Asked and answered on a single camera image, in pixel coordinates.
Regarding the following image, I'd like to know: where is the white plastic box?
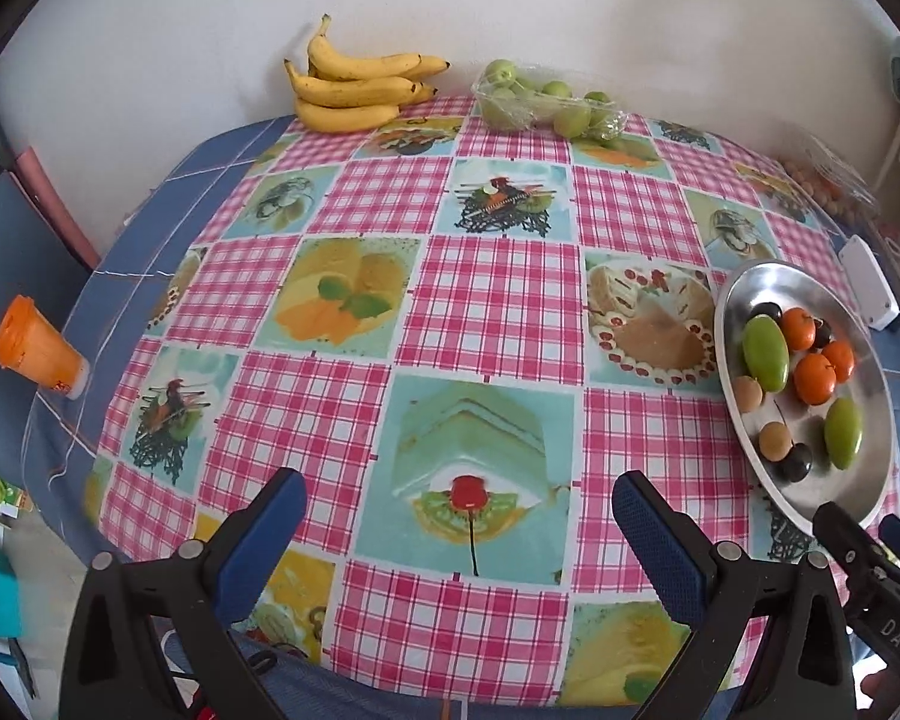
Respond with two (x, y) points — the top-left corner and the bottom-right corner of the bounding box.
(837, 236), (900, 332)

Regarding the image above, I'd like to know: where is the brown kiwi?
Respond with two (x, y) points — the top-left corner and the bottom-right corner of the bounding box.
(731, 376), (764, 415)
(758, 421), (793, 463)

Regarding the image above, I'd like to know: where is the orange mandarin with stem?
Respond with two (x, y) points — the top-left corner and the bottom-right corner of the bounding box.
(779, 305), (816, 353)

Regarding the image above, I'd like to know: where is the dark plum front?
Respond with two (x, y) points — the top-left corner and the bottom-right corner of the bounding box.
(813, 317), (834, 349)

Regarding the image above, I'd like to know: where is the green mango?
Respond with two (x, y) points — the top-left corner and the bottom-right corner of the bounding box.
(824, 397), (863, 470)
(743, 314), (790, 394)

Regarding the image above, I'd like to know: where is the clear tray of green fruits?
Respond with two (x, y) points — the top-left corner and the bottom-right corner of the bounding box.
(471, 59), (629, 142)

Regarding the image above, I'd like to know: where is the yellow banana bunch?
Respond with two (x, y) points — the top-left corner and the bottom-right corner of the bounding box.
(284, 13), (452, 135)

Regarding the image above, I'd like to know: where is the pink checkered fruit tablecloth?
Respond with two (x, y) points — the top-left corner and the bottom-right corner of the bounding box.
(80, 92), (900, 707)

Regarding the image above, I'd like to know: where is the large steel bowl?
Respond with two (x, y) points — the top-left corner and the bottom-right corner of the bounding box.
(713, 260), (896, 533)

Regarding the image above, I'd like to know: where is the dark plum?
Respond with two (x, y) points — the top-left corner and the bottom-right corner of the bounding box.
(813, 317), (834, 349)
(749, 302), (782, 322)
(774, 442), (814, 484)

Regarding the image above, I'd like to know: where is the clear box of brown fruits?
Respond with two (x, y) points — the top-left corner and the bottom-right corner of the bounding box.
(781, 130), (878, 224)

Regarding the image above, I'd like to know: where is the green mango front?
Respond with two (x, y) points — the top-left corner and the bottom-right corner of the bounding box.
(824, 397), (863, 470)

